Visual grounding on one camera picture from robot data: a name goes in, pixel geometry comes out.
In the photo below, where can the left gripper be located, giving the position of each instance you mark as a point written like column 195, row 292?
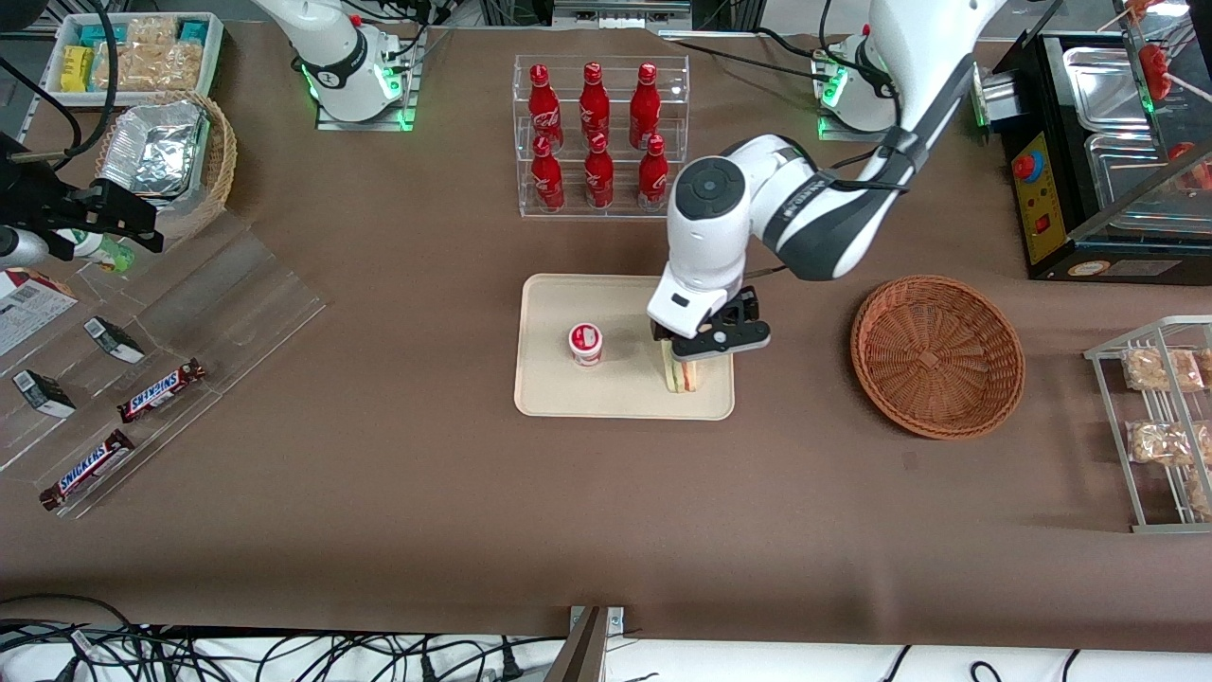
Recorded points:
column 748, row 304

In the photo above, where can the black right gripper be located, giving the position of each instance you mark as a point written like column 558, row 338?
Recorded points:
column 36, row 200

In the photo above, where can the triangle sandwich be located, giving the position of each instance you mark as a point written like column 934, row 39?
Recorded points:
column 682, row 374

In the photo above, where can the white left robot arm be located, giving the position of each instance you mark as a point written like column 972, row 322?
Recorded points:
column 720, row 218

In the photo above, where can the cream plastic tray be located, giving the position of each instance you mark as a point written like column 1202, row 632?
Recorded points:
column 625, row 388

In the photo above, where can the deep tan wicker basket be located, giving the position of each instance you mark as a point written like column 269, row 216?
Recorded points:
column 220, row 161

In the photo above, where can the shallow brown wicker basket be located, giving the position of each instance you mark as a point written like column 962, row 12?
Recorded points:
column 933, row 360

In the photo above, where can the stainless steel tray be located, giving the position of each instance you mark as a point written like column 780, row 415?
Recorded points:
column 1098, row 80
column 1127, row 170

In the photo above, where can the green white small bottle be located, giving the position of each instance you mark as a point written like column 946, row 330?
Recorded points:
column 104, row 254

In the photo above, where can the white red yogurt cup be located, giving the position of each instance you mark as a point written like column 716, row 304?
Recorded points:
column 585, row 343

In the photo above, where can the silver foil container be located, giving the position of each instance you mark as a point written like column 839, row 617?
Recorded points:
column 151, row 147

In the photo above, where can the small black white box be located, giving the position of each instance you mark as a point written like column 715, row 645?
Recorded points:
column 114, row 339
column 43, row 393

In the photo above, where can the white red printed carton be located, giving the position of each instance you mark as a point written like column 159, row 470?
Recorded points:
column 28, row 313

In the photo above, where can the clear acrylic stepped display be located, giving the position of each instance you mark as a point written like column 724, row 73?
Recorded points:
column 237, row 303

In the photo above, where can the red cola bottle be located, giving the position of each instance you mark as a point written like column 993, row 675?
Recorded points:
column 547, row 180
column 598, row 178
column 542, row 104
column 594, row 99
column 645, row 104
column 653, row 178

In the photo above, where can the clear beige snack bag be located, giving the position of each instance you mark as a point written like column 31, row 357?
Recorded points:
column 151, row 31
column 151, row 68

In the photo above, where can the yellow snack packet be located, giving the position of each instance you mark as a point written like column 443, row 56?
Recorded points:
column 77, row 68

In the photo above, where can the brown Snickers bar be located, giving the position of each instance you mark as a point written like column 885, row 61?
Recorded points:
column 161, row 390
column 87, row 470

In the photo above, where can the white plastic snack bin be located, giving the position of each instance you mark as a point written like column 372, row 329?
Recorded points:
column 213, row 57

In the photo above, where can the teal snack packet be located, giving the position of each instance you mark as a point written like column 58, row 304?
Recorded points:
column 99, row 35
column 194, row 31

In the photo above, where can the clear acrylic bottle rack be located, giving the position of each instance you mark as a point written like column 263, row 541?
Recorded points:
column 622, row 123

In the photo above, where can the red machine knob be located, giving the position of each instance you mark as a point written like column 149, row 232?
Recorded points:
column 1024, row 167

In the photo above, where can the black roller grill machine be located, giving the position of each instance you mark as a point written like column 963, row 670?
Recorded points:
column 1051, row 227

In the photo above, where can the clear bag of brown snacks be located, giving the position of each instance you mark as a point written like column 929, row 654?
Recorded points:
column 1203, row 493
column 1163, row 369
column 1160, row 442

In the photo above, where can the red sausage on skewer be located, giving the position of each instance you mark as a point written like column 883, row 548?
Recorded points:
column 1153, row 66

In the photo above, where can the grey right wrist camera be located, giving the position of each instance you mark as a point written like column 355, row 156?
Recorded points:
column 19, row 246

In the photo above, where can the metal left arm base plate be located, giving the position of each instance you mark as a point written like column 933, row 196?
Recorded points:
column 833, row 133

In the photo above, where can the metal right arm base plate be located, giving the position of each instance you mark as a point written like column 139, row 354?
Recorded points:
column 407, row 95

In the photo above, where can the grey metal table bracket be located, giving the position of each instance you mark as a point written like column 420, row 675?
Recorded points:
column 592, row 644

